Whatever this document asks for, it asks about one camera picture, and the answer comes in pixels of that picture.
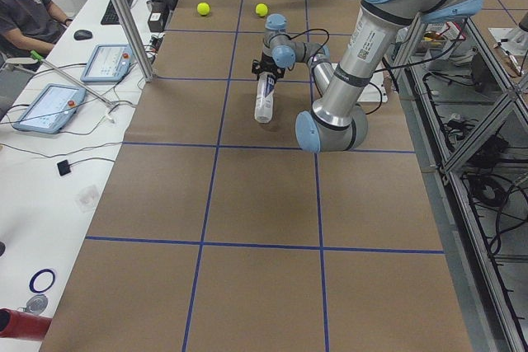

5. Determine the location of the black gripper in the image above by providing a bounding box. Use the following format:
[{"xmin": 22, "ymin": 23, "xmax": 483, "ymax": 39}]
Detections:
[{"xmin": 252, "ymin": 54, "xmax": 285, "ymax": 79}]

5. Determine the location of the clear Wilson tennis ball can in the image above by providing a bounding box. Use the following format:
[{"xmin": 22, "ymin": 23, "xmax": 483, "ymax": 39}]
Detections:
[{"xmin": 254, "ymin": 73, "xmax": 276, "ymax": 124}]

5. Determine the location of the yellow tennis ball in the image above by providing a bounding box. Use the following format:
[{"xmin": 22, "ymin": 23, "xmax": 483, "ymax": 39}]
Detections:
[
  {"xmin": 196, "ymin": 2, "xmax": 210, "ymax": 16},
  {"xmin": 255, "ymin": 2, "xmax": 269, "ymax": 17}
]

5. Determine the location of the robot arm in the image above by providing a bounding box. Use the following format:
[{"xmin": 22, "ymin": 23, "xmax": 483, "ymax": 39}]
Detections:
[{"xmin": 252, "ymin": 0, "xmax": 483, "ymax": 153}]

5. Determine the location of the blue teach pendant far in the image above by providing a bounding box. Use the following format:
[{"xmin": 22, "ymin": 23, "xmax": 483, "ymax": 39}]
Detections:
[{"xmin": 81, "ymin": 44, "xmax": 134, "ymax": 84}]

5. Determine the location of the blue teach pendant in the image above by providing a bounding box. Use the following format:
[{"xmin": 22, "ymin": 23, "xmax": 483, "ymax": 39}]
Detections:
[
  {"xmin": 81, "ymin": 44, "xmax": 134, "ymax": 84},
  {"xmin": 13, "ymin": 83, "xmax": 87, "ymax": 134}
]

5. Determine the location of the black keyboard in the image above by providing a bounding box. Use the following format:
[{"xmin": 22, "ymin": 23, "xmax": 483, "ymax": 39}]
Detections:
[{"xmin": 100, "ymin": 0, "xmax": 138, "ymax": 26}]

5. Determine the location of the black computer mouse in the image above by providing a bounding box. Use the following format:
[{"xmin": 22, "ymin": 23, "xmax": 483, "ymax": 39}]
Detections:
[{"xmin": 73, "ymin": 29, "xmax": 93, "ymax": 41}]

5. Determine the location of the blue teach pendant near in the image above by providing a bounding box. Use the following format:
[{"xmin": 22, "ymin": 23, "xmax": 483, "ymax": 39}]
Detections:
[{"xmin": 13, "ymin": 83, "xmax": 87, "ymax": 134}]

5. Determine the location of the small black square pad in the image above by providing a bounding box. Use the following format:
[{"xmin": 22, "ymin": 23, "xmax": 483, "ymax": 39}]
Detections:
[{"xmin": 57, "ymin": 160, "xmax": 72, "ymax": 176}]

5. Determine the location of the seated person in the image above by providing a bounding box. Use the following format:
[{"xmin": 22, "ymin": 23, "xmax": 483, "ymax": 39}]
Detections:
[{"xmin": 1, "ymin": 0, "xmax": 73, "ymax": 57}]

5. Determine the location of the blue tape roll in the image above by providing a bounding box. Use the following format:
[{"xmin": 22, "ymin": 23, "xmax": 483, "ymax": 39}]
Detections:
[{"xmin": 28, "ymin": 268, "xmax": 57, "ymax": 294}]

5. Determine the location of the red cylinder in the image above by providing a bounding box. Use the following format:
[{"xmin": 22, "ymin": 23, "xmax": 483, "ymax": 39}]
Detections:
[{"xmin": 1, "ymin": 308, "xmax": 52, "ymax": 341}]

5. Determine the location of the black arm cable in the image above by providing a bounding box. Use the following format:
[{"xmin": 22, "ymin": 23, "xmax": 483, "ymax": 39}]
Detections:
[{"xmin": 287, "ymin": 28, "xmax": 331, "ymax": 65}]

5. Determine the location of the aluminium frame post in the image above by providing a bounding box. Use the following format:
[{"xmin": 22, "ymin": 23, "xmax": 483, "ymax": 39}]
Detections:
[{"xmin": 111, "ymin": 0, "xmax": 153, "ymax": 82}]

